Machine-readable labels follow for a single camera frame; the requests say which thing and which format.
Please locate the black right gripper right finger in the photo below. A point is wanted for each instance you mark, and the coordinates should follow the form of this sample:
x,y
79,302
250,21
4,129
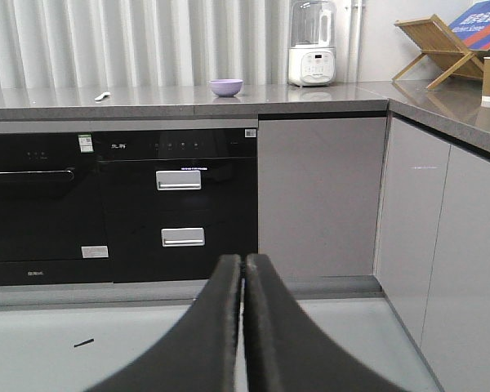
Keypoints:
x,y
285,350

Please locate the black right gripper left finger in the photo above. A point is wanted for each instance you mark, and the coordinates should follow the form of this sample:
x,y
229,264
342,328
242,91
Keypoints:
x,y
199,352

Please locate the purple plastic bowl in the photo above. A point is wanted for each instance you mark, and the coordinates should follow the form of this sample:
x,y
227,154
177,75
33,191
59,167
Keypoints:
x,y
226,87

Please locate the pale green plastic spoon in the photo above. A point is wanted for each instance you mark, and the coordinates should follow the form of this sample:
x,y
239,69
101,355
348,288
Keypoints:
x,y
104,95

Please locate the black disinfection cabinet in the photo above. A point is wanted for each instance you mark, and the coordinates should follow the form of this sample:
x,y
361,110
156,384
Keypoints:
x,y
176,200

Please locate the grey side cabinet door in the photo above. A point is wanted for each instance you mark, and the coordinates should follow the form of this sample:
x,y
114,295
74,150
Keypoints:
x,y
433,254

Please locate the black built-in oven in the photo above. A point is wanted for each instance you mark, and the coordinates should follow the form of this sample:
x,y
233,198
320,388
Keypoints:
x,y
52,227

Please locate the wooden dish rack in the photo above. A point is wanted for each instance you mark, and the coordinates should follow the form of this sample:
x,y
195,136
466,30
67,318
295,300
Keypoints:
x,y
436,41

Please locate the white pleated curtain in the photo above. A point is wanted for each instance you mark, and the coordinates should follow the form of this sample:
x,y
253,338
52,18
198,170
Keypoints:
x,y
60,44

